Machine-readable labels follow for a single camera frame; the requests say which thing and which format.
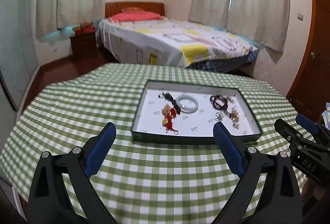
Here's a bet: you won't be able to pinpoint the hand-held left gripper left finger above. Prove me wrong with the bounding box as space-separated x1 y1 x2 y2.
28 122 117 224

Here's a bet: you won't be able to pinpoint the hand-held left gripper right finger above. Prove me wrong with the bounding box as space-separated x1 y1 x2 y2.
213 122 303 224

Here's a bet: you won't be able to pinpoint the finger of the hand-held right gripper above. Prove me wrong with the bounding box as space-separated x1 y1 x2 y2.
296 114 330 143
274 118 305 146

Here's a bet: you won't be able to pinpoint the gold bead bracelet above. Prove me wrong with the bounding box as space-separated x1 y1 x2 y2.
229 108 241 130

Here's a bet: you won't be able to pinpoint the dark green jewelry tray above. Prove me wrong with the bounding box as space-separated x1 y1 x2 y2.
131 80 263 144

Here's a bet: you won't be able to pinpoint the brown bead bracelet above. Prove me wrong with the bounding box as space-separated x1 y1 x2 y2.
210 95 230 111

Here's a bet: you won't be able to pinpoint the white jade bangle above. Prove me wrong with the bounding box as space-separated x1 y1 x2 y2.
176 95 199 113

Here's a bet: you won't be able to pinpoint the red tassel ornament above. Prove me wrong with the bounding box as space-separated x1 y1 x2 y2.
161 116 180 135

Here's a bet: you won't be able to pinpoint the red flower gold ornament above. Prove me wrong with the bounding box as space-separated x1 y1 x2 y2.
167 106 181 118

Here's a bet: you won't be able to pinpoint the person's right hand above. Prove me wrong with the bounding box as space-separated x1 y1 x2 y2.
302 177 327 200

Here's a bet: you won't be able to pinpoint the blue printed packet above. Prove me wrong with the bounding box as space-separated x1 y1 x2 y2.
322 102 330 133

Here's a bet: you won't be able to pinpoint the brown wooden door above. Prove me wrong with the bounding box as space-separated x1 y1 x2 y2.
286 0 330 123

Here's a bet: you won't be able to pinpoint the green checked tablecloth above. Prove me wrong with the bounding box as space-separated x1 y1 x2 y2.
0 63 321 224

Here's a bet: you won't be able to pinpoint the blue checked bed skirt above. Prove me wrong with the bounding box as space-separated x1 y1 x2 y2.
188 52 259 74

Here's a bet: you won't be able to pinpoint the dark wooden nightstand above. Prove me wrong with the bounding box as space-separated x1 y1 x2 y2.
69 32 99 62

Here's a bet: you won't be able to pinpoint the red gift boxes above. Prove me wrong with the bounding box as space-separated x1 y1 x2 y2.
73 22 95 35

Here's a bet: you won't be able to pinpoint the bed with patterned cover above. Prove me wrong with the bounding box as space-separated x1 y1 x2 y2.
97 16 260 69

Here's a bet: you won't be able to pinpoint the pink pillow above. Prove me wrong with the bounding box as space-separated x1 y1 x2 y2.
108 11 164 22

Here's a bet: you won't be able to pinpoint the wooden bed headboard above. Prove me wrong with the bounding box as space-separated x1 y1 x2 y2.
105 2 165 19

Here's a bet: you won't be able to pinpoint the white wardrobe door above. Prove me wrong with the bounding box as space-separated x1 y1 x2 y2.
0 0 41 112

